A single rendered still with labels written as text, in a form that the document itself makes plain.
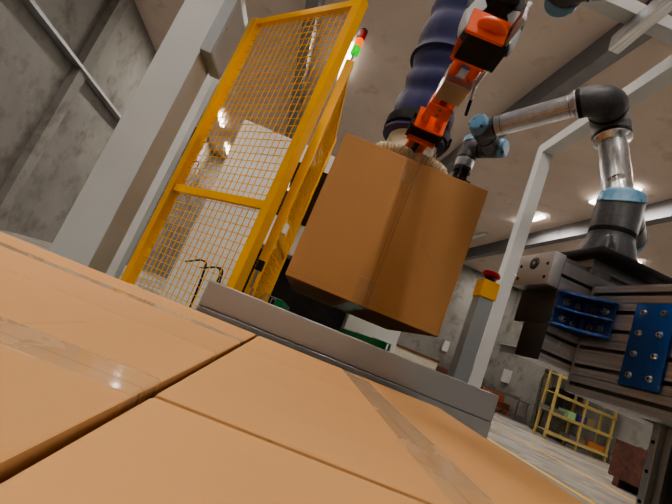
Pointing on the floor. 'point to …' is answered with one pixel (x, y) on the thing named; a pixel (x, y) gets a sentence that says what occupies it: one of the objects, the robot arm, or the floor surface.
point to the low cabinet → (416, 357)
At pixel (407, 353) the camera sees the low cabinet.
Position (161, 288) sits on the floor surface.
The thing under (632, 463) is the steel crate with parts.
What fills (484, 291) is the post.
